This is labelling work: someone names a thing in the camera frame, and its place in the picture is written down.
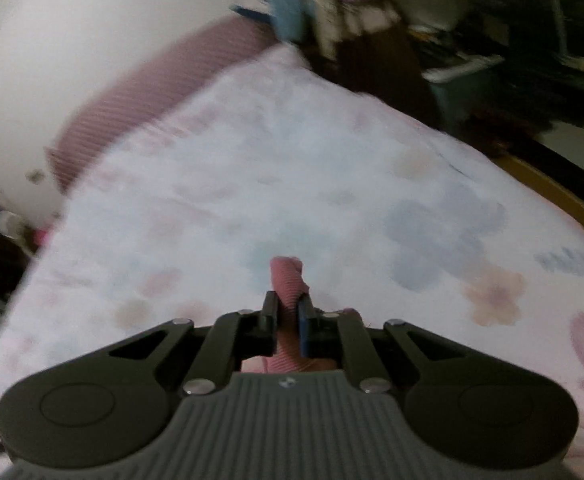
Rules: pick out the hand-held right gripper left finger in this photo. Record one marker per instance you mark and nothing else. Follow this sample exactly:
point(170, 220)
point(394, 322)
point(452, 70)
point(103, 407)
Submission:
point(270, 317)

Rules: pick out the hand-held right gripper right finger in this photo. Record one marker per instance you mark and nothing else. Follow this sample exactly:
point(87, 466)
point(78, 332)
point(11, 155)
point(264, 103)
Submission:
point(304, 327)

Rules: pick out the pink ribbed garment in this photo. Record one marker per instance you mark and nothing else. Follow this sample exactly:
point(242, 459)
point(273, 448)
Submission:
point(287, 280)

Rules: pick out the floral bed sheet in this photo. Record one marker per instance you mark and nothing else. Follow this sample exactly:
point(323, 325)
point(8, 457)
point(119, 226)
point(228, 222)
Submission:
point(272, 160)

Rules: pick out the pink striped pillow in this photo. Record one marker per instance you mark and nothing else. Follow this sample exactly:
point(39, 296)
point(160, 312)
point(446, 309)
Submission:
point(162, 90)

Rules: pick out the dark brown garment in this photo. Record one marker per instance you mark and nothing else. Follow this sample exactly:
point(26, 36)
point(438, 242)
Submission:
point(377, 70)

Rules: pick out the white round container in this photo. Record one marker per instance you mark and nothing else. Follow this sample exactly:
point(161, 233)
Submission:
point(8, 223)

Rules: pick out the teal storage box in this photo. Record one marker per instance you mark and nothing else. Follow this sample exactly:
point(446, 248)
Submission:
point(464, 90)

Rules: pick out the blue cloth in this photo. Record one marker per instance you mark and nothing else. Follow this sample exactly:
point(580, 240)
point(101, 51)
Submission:
point(289, 10)

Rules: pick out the wooden bed frame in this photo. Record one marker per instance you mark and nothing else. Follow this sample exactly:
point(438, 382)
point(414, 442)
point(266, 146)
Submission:
point(557, 195)

